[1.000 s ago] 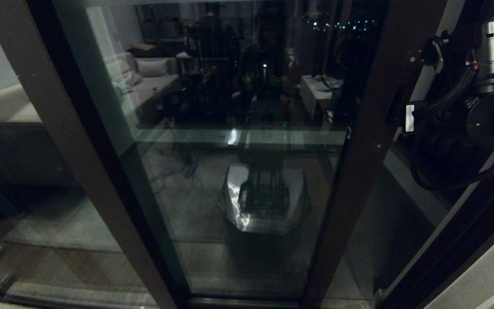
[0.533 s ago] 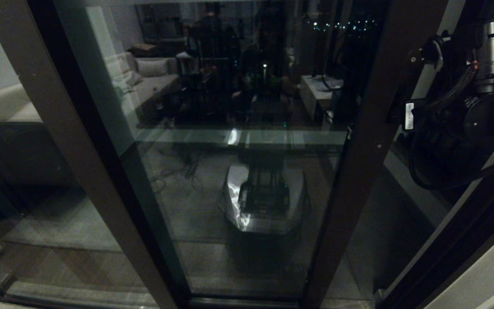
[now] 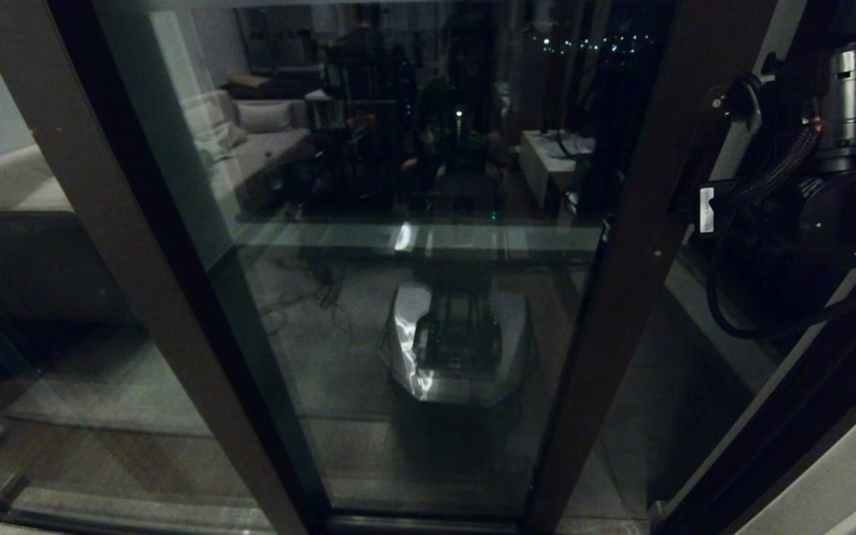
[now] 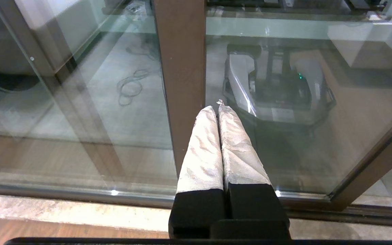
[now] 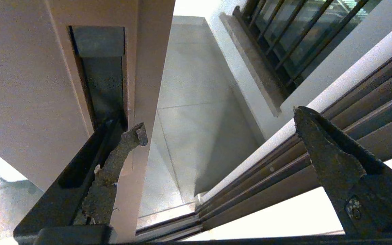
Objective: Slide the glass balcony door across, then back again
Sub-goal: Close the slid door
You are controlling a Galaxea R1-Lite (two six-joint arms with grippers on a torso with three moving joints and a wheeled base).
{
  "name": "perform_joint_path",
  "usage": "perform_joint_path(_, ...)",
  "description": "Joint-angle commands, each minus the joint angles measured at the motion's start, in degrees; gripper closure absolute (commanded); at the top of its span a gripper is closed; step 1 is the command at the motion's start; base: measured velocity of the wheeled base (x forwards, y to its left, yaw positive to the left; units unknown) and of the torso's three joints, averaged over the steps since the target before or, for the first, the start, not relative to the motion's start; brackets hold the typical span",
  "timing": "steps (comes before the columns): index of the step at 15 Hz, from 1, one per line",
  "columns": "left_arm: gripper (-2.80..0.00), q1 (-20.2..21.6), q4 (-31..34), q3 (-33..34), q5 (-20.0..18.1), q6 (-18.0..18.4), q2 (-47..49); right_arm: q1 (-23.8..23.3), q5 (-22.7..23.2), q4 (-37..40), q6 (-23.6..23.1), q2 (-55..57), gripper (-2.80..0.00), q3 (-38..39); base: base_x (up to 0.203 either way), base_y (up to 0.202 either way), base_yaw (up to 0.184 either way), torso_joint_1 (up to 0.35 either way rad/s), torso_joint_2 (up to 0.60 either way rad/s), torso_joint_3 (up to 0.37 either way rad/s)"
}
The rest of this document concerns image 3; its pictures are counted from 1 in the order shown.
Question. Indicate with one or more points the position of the brown framed fixed glass panel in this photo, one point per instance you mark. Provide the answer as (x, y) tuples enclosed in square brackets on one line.
[(101, 223)]

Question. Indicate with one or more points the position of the brown framed sliding glass door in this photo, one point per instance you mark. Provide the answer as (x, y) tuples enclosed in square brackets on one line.
[(621, 297)]

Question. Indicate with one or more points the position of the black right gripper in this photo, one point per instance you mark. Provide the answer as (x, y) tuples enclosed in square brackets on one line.
[(759, 230)]

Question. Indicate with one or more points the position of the dark brown door jamb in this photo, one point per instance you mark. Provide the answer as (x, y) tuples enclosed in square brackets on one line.
[(792, 461)]

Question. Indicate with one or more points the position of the black side window railing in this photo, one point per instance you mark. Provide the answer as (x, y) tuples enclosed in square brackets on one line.
[(844, 15)]

